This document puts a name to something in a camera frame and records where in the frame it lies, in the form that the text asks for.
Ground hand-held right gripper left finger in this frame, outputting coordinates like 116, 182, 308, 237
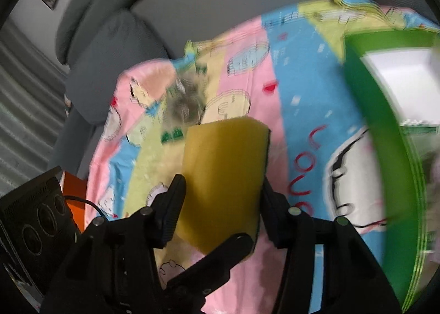
40, 174, 188, 314

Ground thin black cable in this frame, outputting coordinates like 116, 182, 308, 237
64, 195, 111, 220

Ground green cardboard box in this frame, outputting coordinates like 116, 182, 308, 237
344, 30, 440, 308

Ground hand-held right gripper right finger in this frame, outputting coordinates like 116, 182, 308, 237
259, 177, 403, 314

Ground yellow sponge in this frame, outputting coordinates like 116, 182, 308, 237
180, 117, 272, 261

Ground grey curtain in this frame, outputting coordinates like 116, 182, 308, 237
0, 22, 69, 194

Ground cartoon printed blanket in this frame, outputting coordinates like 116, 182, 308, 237
84, 0, 440, 314

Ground grey sofa cushion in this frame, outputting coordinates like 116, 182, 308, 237
65, 13, 170, 123

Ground orange box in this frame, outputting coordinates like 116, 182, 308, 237
60, 171, 88, 232

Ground clear green-printed plastic bag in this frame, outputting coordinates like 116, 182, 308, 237
161, 70, 207, 144
400, 118, 440, 256

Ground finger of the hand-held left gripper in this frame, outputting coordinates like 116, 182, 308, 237
161, 232, 255, 301

